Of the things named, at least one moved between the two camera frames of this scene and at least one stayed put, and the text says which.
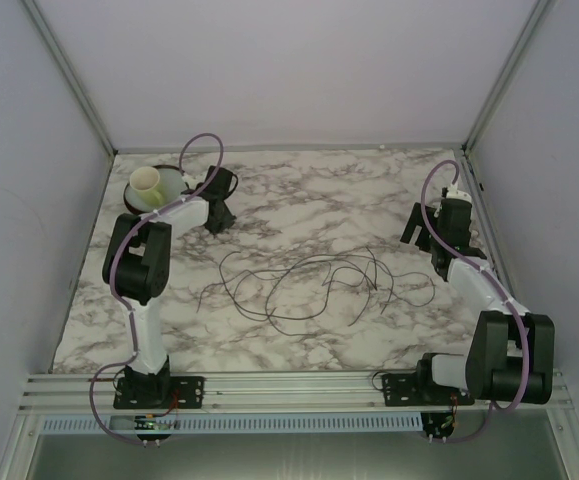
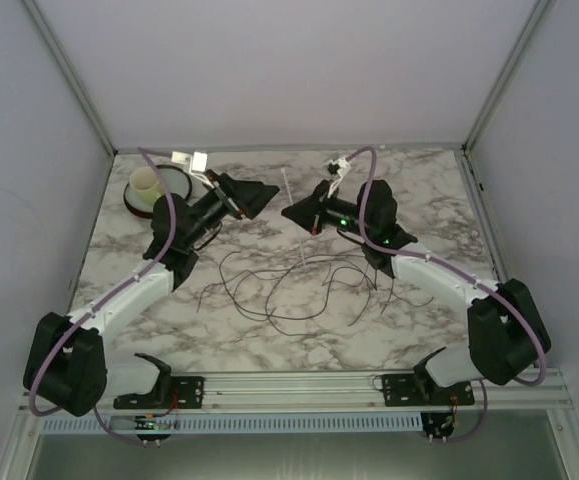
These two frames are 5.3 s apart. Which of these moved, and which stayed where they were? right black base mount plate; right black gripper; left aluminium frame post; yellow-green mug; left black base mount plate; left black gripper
Moved: right black gripper; left black gripper
Stayed: left black base mount plate; right black base mount plate; left aluminium frame post; yellow-green mug
